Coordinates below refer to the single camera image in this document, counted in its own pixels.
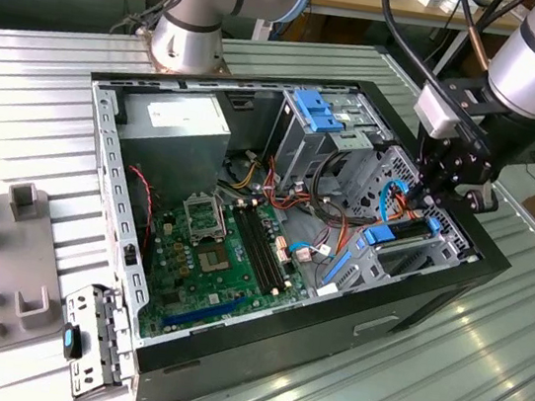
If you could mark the black RAM slot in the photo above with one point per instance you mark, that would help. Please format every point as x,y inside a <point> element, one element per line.
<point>254,250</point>
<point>268,252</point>
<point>275,253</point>
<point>261,251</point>

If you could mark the green motherboard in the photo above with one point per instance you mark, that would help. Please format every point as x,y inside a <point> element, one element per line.
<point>215,285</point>

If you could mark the black latch with teal tab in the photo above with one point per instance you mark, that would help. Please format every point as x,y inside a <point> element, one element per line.
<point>72,340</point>

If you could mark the grey metal disk bay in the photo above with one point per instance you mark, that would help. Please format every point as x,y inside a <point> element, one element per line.
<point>367,274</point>

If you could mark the CPU socket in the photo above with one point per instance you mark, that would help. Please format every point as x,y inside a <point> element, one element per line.
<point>211,261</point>

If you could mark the square brown base plate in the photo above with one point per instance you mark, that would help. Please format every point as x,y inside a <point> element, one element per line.
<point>145,43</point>

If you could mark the grey metal optical drive cage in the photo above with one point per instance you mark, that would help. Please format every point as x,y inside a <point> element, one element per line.
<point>299,150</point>

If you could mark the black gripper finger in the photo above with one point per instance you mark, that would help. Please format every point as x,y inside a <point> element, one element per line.
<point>482,201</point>
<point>424,187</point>

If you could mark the metal expansion bracket plate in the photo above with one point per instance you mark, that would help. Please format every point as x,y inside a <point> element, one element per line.
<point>76,303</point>

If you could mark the plain white box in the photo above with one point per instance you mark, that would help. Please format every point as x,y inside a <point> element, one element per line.
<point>449,5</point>

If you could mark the hard disk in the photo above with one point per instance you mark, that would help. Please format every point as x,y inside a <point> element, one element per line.
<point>377,236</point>

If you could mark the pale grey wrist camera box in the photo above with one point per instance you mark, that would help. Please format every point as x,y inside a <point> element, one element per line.
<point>437,112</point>

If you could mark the small black case clip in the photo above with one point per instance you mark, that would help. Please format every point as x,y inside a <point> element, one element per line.
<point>129,255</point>

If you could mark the large cardboard box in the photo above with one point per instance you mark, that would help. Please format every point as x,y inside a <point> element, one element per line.
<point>473,65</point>

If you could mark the black open PC case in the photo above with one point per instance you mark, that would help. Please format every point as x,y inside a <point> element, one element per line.
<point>277,346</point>

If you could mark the blue plastic drive bracket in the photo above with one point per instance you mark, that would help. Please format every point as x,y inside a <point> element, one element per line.
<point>319,113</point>

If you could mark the blue expansion slot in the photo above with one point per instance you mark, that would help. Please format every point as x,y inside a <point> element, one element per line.
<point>204,314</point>

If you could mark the grey power supply unit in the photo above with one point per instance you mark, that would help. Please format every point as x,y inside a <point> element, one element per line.
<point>172,147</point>

